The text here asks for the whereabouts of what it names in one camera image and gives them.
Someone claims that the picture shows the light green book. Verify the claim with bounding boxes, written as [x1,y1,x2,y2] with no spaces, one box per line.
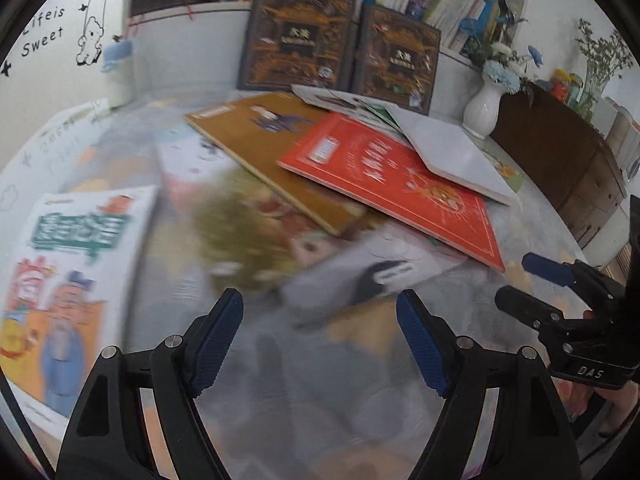
[475,142,525,194]

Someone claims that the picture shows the red book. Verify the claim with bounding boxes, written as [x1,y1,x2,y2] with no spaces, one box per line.
[277,112,506,273]

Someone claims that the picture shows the colourful jars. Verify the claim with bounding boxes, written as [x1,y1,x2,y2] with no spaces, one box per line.
[550,70,584,106]

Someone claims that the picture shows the white book with blue-robed man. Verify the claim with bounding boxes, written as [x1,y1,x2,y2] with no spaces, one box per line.
[0,185,158,418]

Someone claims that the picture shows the glass vase with dried flowers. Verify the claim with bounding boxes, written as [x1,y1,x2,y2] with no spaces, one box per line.
[575,19,635,122]

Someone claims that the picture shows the blue and white flowers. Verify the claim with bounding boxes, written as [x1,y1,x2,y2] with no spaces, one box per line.
[460,0,546,97]

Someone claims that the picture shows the plain white book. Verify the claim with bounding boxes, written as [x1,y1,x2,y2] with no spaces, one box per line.
[387,105,521,206]

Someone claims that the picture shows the meadow illustrated book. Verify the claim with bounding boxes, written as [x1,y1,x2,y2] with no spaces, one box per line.
[155,130,321,281]

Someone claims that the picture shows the tree swing bear wall sticker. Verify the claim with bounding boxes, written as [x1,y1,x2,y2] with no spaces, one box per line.
[75,0,126,67]

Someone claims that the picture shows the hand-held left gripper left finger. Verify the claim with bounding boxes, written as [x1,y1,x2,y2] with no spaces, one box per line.
[55,288,246,480]

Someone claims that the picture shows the brown wooden cabinet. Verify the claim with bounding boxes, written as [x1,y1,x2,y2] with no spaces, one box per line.
[490,85,628,261]

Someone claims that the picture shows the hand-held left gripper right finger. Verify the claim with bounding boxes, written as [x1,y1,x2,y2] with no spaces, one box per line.
[396,289,583,480]

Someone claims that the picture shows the dark ornate hardcover book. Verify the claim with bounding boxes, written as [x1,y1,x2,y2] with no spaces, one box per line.
[350,4,442,115]
[237,0,357,92]

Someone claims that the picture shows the person's right hand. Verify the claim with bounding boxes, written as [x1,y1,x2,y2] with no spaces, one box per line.
[562,380,632,438]

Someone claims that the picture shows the ginkgo print tablecloth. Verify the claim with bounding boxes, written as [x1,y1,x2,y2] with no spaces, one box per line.
[0,85,601,480]

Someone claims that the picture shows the white ceramic vase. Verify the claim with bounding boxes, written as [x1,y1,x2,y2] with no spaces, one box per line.
[462,72,503,140]

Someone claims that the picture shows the white thin book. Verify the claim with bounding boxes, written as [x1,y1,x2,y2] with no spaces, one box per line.
[291,85,398,127]

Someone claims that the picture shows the brown donkey book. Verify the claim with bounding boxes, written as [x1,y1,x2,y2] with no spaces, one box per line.
[185,92,371,237]

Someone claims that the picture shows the beige striped sofa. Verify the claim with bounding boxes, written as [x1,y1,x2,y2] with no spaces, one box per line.
[612,240,638,281]

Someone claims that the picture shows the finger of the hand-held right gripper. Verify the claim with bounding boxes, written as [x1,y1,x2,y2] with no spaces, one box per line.
[522,253,601,287]
[495,286,571,343]

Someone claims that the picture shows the blue-lidded white bottle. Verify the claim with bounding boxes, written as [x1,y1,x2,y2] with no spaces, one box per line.
[102,40,138,108]

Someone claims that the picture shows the lettering wall sticker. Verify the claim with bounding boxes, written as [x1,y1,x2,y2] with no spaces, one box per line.
[20,7,67,59]

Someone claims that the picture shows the row of leaning colourful books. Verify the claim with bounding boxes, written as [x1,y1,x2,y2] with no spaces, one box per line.
[375,0,501,53]

